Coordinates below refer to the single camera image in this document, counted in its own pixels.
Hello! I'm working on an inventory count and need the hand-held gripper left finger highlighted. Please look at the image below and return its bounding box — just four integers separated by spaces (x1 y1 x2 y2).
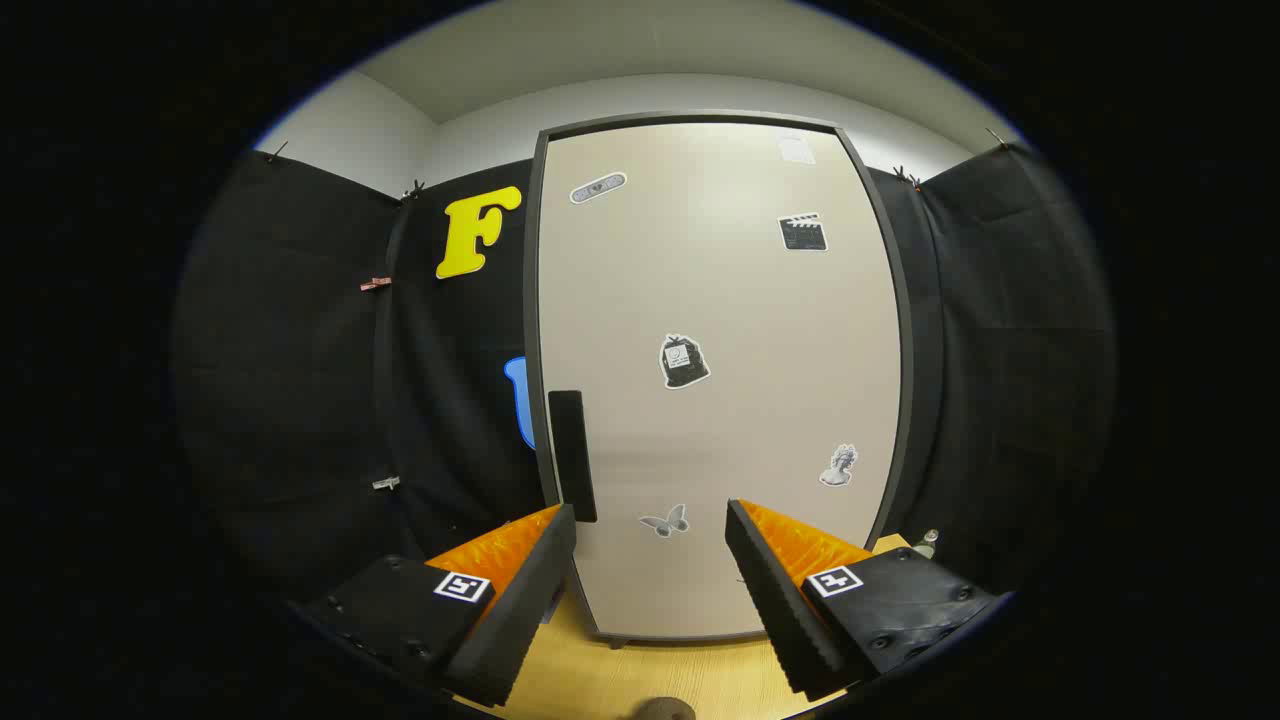
300 503 579 707

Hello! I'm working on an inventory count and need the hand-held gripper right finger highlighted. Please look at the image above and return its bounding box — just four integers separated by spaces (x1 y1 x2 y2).
725 498 1003 701

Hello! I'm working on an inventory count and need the grey shoe cabinet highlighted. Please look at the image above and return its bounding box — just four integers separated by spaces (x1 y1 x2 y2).
522 108 916 651

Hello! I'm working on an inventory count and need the black backdrop cloth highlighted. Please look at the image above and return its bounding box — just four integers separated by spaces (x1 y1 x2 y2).
170 140 1116 601

